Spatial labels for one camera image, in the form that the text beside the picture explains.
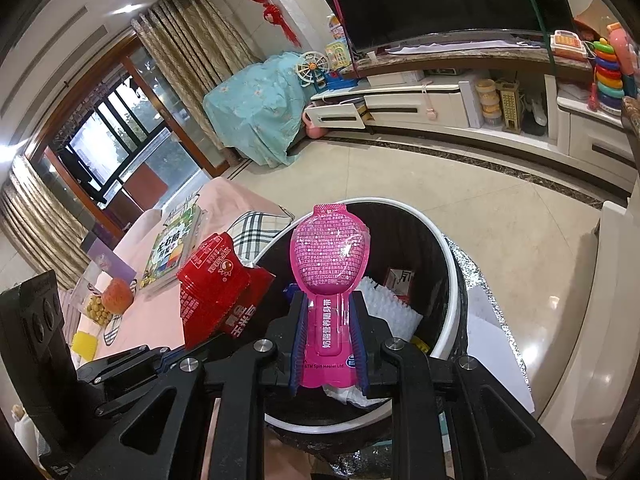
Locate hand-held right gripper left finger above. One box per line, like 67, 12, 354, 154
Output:
65, 291, 307, 480

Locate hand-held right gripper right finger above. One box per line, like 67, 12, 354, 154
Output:
351, 291, 587, 480

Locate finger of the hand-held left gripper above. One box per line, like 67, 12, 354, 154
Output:
75, 344, 168, 386
94, 347, 221, 418

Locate red and white carton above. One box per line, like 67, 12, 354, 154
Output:
384, 267, 415, 306

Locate pink lollipop package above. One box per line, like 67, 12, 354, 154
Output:
289, 203, 374, 391

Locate red snack bag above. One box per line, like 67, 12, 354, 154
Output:
175, 232, 276, 350

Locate white trash bin black liner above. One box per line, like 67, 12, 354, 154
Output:
247, 196, 483, 466

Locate clear jar of yellow balls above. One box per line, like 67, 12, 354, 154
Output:
75, 262, 121, 329

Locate red apple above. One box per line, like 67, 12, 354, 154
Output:
102, 279, 135, 315

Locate purple tumbler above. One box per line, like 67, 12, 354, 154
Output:
82, 237, 137, 286

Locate beige patterned curtain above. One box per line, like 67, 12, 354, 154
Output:
130, 0, 266, 171
0, 154, 94, 292

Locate silver foil sheet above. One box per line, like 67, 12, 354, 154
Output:
444, 239, 506, 356

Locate white flat sheet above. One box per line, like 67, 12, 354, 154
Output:
462, 287, 536, 414

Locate brown chair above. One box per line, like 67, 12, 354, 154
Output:
122, 162, 171, 211

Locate brown framed balcony window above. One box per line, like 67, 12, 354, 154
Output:
27, 39, 227, 212

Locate pink floor toy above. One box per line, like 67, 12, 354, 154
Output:
302, 109, 329, 140

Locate teal cloth furniture cover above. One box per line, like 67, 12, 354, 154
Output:
202, 50, 331, 169

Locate white chair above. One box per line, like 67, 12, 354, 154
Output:
537, 199, 640, 480

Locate pink hanging toy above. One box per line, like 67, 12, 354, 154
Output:
422, 79, 436, 124

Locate white television cabinet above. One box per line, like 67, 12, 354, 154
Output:
304, 35, 640, 197

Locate yellow stacked containers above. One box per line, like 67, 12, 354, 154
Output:
474, 78, 502, 129

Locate toy ferris wheel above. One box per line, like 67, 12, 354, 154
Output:
294, 49, 331, 92

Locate gold perforated box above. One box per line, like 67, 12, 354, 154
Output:
499, 79, 524, 134

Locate yellow green toy house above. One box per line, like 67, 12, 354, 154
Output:
324, 39, 351, 69

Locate thin pink stick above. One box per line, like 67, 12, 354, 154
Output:
318, 0, 360, 79

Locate red hanging knot decoration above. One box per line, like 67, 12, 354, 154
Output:
219, 0, 300, 45

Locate brown marble table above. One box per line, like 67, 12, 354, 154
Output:
620, 95, 640, 137

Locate toy cash register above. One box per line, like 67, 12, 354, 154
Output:
549, 29, 592, 61

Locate pink toy bottle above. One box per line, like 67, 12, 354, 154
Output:
606, 22, 639, 101

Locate rainbow stacking ring toy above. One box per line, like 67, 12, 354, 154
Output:
591, 37, 627, 111

